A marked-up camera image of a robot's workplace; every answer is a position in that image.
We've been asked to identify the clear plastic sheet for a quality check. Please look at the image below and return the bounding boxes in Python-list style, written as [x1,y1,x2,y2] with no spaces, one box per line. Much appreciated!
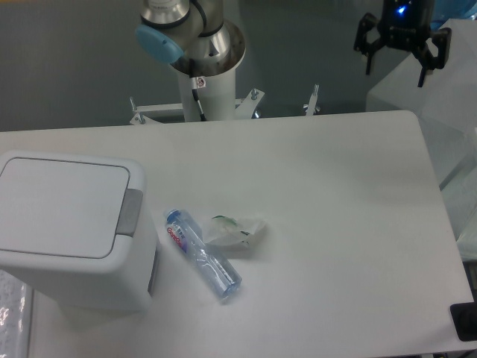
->
[1,271,33,357]

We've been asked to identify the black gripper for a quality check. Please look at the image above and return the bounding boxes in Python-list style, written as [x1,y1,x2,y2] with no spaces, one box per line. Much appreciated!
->
[353,0,452,87]

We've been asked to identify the white left table bracket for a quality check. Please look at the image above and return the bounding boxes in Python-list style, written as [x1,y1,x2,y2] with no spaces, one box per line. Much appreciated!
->
[129,96,185,125]

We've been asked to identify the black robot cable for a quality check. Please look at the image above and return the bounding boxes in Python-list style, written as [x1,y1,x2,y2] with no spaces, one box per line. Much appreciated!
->
[189,59,207,122]

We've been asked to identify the silver blue-capped robot arm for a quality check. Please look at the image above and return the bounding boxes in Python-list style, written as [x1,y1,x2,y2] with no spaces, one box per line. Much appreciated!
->
[135,1,452,85]

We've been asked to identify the silver wing-nut table clamp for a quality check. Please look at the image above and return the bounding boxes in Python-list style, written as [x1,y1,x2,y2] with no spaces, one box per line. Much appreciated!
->
[303,84,320,116]

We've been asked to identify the black device at table edge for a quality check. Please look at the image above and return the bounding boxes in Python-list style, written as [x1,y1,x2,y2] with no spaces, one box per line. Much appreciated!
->
[450,302,477,342]

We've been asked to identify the clear plastic water bottle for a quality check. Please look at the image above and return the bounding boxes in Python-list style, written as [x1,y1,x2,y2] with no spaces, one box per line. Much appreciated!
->
[164,209,242,300]

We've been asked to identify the white table bracket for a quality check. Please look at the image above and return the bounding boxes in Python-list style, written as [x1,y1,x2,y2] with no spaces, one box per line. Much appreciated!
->
[235,88,265,119]
[129,96,185,125]

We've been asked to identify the white middle table bracket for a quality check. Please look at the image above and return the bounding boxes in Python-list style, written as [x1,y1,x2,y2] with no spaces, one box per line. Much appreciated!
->
[235,88,265,119]

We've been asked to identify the translucent white storage box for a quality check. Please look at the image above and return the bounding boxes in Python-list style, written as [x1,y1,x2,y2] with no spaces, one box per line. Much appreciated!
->
[366,19,476,183]

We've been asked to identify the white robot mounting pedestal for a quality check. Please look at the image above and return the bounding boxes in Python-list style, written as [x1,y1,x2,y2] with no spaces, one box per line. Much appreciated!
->
[174,62,240,122]

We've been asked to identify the crumpled clear plastic wrapper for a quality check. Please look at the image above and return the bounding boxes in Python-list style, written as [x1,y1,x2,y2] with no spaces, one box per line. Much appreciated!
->
[202,215,266,249]

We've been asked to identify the white push-lid trash can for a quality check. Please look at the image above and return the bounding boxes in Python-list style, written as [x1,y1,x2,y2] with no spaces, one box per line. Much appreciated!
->
[1,150,159,311]

